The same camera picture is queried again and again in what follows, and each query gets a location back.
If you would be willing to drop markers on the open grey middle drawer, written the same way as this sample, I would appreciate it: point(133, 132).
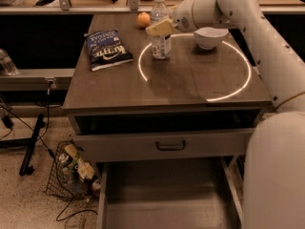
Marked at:
point(194, 193)

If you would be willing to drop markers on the grey drawer cabinet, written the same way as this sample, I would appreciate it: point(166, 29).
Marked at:
point(193, 90)

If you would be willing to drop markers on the black table leg left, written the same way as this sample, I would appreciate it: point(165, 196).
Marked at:
point(29, 143)

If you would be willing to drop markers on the clear plastic water bottle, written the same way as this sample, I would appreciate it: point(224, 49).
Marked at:
point(161, 45)

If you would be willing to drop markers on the blue kettle chips bag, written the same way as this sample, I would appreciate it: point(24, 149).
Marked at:
point(106, 49)

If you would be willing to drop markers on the black wire basket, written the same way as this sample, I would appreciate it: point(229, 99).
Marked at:
point(64, 181)

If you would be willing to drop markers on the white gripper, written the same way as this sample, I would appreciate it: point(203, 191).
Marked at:
point(182, 18)

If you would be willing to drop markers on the clear bottle at left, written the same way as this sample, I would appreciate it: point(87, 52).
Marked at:
point(7, 63)

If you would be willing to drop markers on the white ceramic bowl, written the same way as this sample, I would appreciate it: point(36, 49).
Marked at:
point(209, 38)

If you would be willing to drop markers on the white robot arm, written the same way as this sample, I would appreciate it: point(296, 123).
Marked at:
point(274, 177)

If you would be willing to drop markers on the grey top drawer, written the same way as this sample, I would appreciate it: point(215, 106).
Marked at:
point(156, 146)

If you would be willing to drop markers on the orange fruit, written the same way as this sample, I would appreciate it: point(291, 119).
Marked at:
point(143, 20)

